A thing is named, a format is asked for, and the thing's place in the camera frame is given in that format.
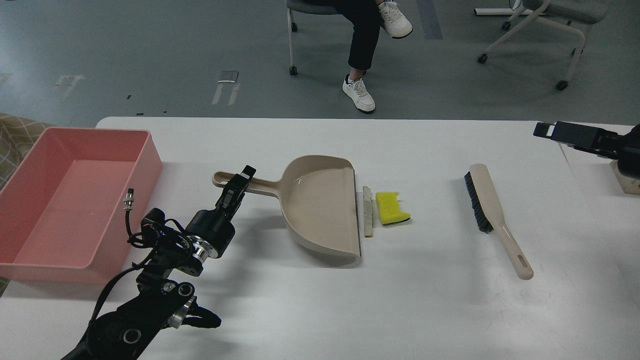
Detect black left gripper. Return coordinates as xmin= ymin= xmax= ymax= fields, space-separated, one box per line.
xmin=185 ymin=165 xmax=256 ymax=260

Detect beige plastic dustpan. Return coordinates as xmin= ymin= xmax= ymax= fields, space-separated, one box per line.
xmin=212 ymin=154 xmax=362 ymax=259

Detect white bread slice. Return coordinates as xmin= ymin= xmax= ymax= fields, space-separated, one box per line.
xmin=362 ymin=186 xmax=374 ymax=238

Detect yellow sponge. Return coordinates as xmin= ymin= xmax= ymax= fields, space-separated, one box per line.
xmin=375 ymin=191 xmax=411 ymax=226

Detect beige hand brush black bristles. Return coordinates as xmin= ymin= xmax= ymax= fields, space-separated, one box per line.
xmin=464 ymin=163 xmax=535 ymax=281

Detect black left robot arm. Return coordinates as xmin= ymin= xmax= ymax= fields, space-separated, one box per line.
xmin=64 ymin=166 xmax=256 ymax=360

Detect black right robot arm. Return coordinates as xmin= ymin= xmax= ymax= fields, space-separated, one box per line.
xmin=533 ymin=121 xmax=640 ymax=180

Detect pink plastic bin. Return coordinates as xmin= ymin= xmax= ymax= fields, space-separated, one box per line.
xmin=0 ymin=127 xmax=163 ymax=285

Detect grey office chair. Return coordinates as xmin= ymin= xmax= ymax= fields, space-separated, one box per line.
xmin=286 ymin=0 xmax=369 ymax=76

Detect seated person black trousers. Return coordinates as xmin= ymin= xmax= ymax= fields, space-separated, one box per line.
xmin=311 ymin=0 xmax=413 ymax=114

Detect patterned beige cloth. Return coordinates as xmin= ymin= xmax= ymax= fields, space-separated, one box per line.
xmin=0 ymin=113 xmax=53 ymax=188

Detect white swivel chair base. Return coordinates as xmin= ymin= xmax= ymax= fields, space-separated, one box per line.
xmin=474 ymin=0 xmax=612 ymax=92

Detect beige stone block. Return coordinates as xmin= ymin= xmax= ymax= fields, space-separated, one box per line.
xmin=609 ymin=159 xmax=640 ymax=196

